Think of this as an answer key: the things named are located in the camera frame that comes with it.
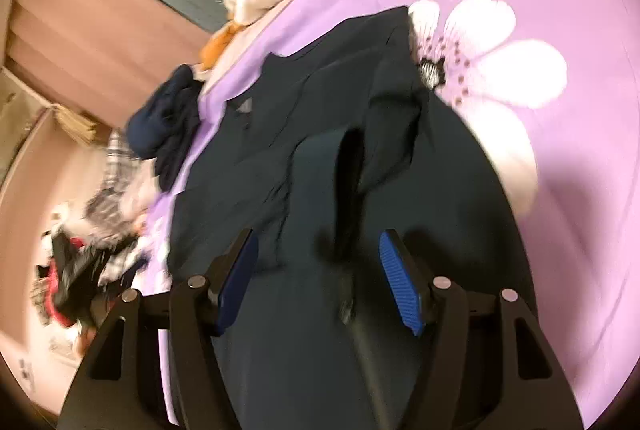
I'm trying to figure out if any dark green garment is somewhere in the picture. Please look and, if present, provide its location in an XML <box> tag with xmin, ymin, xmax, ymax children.
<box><xmin>167</xmin><ymin>5</ymin><xmax>541</xmax><ymax>430</ymax></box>

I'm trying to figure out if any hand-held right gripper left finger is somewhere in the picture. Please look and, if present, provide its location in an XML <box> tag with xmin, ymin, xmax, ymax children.
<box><xmin>57</xmin><ymin>228</ymin><xmax>259</xmax><ymax>430</ymax></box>

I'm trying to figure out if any navy blue clothes pile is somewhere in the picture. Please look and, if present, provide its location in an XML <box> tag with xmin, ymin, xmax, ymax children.
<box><xmin>125</xmin><ymin>64</ymin><xmax>203</xmax><ymax>193</ymax></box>

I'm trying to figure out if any pile of mixed clothes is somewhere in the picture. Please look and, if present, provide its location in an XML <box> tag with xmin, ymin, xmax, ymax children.
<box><xmin>35</xmin><ymin>205</ymin><xmax>151</xmax><ymax>331</ymax></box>

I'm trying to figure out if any white cabinet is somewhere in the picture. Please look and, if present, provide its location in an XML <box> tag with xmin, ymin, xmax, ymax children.
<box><xmin>0</xmin><ymin>68</ymin><xmax>53</xmax><ymax>191</ymax></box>

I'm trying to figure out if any pink curtain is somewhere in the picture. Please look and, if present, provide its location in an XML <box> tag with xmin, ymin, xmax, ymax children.
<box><xmin>0</xmin><ymin>0</ymin><xmax>251</xmax><ymax>126</ymax></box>

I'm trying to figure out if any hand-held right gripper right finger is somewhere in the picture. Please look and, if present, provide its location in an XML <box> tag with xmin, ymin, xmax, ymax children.
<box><xmin>378</xmin><ymin>230</ymin><xmax>583</xmax><ymax>430</ymax></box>

